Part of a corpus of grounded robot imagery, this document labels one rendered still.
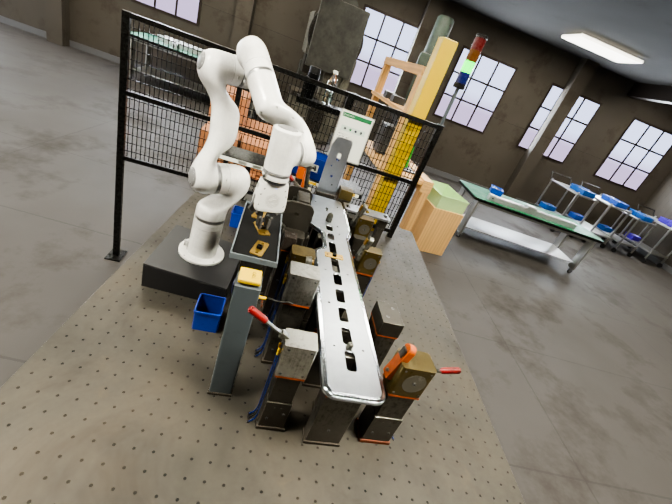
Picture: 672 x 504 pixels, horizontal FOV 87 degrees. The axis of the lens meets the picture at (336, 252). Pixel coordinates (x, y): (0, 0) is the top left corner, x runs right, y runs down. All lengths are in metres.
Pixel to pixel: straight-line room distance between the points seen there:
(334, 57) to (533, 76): 4.56
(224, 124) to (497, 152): 8.69
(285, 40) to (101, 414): 8.08
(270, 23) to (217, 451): 8.24
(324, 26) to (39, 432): 6.77
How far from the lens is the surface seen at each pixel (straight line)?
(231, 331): 1.07
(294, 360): 1.00
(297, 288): 1.16
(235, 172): 1.45
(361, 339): 1.17
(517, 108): 9.64
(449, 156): 9.34
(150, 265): 1.56
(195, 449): 1.19
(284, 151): 1.07
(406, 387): 1.13
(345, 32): 7.29
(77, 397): 1.29
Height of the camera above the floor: 1.73
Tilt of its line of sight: 28 degrees down
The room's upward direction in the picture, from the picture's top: 21 degrees clockwise
